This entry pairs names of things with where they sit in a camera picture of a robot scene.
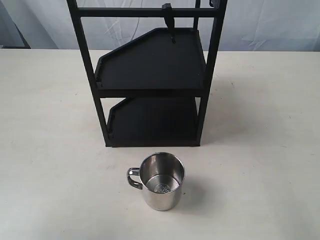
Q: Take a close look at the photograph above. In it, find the stainless steel mug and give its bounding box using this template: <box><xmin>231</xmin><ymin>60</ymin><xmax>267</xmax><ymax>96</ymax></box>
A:
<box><xmin>126</xmin><ymin>152</ymin><xmax>186</xmax><ymax>211</ymax></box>

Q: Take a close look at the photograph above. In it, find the black two-tier rack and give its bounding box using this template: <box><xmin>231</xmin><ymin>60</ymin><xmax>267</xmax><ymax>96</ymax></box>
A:
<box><xmin>67</xmin><ymin>0</ymin><xmax>228</xmax><ymax>148</ymax></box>

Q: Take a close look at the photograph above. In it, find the white backdrop curtain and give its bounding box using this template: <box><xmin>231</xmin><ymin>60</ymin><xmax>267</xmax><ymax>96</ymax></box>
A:
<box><xmin>0</xmin><ymin>0</ymin><xmax>320</xmax><ymax>52</ymax></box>

